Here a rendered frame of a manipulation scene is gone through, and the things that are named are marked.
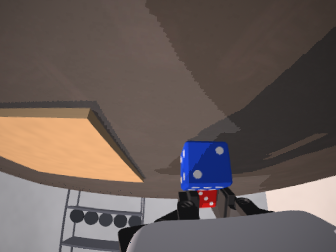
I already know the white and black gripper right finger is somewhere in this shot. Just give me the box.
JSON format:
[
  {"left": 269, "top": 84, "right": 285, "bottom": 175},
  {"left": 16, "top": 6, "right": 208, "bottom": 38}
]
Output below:
[{"left": 211, "top": 187, "right": 275, "bottom": 218}]

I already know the blue die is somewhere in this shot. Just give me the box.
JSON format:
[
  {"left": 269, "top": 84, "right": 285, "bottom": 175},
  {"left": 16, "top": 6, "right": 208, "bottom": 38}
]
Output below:
[{"left": 181, "top": 141, "right": 233, "bottom": 190}]

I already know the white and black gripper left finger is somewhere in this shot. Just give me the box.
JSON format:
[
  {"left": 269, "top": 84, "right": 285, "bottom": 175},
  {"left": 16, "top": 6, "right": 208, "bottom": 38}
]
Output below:
[{"left": 118, "top": 190, "right": 200, "bottom": 252}]

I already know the tan square mat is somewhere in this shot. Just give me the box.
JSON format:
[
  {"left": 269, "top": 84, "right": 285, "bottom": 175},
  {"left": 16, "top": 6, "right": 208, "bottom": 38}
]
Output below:
[{"left": 0, "top": 108, "right": 144, "bottom": 182}]

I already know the red die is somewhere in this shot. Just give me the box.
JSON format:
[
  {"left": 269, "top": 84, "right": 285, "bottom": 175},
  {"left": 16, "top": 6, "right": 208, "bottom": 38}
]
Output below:
[{"left": 197, "top": 190, "right": 217, "bottom": 208}]

